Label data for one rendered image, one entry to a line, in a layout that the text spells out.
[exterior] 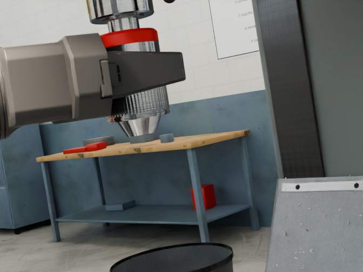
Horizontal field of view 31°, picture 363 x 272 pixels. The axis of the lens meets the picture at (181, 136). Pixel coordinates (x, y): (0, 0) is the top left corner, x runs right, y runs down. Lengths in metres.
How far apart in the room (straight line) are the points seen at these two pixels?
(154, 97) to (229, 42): 5.39
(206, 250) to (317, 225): 1.91
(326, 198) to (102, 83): 0.46
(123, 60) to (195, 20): 5.67
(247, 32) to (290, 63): 4.89
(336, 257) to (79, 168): 6.93
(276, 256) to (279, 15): 0.30
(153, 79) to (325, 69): 0.39
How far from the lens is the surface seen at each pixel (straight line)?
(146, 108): 0.46
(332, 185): 0.82
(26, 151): 7.86
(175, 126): 6.38
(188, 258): 2.76
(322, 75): 0.82
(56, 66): 0.43
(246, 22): 5.73
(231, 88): 5.88
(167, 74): 0.46
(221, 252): 2.65
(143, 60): 0.45
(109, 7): 0.47
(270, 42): 0.85
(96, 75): 0.41
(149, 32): 0.47
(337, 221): 0.80
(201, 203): 5.25
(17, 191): 7.78
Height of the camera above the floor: 1.21
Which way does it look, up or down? 3 degrees down
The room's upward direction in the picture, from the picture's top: 9 degrees counter-clockwise
